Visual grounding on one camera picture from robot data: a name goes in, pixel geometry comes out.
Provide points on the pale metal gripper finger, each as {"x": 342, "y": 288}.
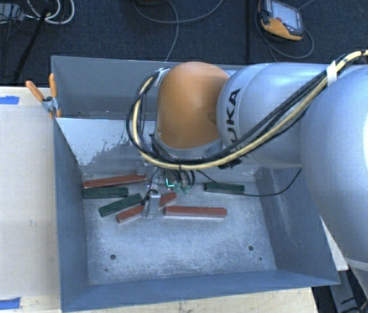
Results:
{"x": 152, "y": 205}

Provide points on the red-brown flat block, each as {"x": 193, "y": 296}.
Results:
{"x": 115, "y": 181}
{"x": 195, "y": 211}
{"x": 130, "y": 214}

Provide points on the dark green flat block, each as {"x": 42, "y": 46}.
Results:
{"x": 120, "y": 205}
{"x": 105, "y": 192}
{"x": 224, "y": 187}

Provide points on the grey metal bin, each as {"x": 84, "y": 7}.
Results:
{"x": 177, "y": 249}

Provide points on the pale flat board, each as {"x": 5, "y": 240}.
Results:
{"x": 24, "y": 201}

